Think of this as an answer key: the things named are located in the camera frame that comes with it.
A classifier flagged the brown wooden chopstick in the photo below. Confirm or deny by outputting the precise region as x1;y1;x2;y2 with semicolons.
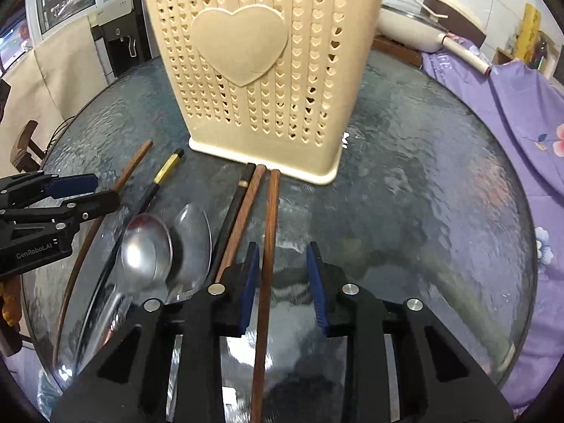
51;138;155;368
250;170;280;423
215;165;266;283

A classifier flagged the black chopstick gold band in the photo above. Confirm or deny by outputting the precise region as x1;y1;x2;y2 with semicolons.
206;163;256;284
75;149;184;370

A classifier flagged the person's left hand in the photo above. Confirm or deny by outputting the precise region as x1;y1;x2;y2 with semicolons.
1;276;22;327

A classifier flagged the wooden chair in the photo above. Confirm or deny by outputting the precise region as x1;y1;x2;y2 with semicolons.
10;120;46;173

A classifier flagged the metal spoon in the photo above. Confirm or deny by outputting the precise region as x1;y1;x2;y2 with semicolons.
76;213;173;367

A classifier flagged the water dispenser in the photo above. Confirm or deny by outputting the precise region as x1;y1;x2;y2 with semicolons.
88;0;158;84

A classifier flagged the sliding window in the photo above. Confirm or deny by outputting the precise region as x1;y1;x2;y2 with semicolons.
1;0;108;73

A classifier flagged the beige plastic utensil holder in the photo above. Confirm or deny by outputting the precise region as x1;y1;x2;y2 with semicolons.
145;0;382;185

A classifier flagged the dark wooden sink table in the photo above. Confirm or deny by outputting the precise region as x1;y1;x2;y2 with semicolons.
372;35;423;68

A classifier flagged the white pan with lid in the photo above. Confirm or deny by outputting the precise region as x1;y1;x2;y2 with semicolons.
376;0;490;75

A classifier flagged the purple floral cloth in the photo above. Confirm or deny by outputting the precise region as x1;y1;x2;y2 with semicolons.
419;36;564;415

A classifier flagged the brown white rice cooker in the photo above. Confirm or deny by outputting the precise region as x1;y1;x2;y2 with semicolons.
420;0;486;48

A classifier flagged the yellow box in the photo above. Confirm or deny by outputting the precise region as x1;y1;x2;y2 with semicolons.
513;3;541;63

